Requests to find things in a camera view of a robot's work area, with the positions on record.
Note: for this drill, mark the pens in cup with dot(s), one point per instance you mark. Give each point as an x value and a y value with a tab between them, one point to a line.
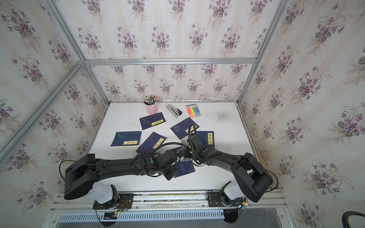
150	100

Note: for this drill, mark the blue book yellow label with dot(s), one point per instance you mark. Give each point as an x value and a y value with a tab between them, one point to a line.
184	168

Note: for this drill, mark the blue book right side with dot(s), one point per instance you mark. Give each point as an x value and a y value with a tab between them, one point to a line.
207	138

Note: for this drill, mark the grey black stapler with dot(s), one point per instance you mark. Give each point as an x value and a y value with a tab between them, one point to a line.
173	110

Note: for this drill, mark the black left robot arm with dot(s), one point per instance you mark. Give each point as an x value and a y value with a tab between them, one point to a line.
82	174

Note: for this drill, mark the blue book far left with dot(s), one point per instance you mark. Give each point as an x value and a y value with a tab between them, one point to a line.
126	139

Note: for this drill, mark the blue book upper left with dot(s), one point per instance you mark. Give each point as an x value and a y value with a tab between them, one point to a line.
152	120

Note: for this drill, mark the blue book upper middle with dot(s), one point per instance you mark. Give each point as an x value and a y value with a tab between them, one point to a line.
181	128

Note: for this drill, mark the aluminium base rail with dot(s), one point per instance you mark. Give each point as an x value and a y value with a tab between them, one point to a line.
163	206

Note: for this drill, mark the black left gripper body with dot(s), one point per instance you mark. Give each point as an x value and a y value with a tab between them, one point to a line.
168	171

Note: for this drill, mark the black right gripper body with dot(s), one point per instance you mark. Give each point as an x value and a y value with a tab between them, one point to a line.
188	153

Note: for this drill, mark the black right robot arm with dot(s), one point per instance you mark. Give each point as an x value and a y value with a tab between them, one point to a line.
252	179

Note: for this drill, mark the blue book under left arm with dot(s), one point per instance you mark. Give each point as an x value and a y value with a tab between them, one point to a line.
151	143

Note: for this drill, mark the pink pen cup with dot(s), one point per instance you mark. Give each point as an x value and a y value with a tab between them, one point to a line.
151	108

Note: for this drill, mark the colourful highlighter pack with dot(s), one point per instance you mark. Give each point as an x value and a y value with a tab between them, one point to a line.
193	110

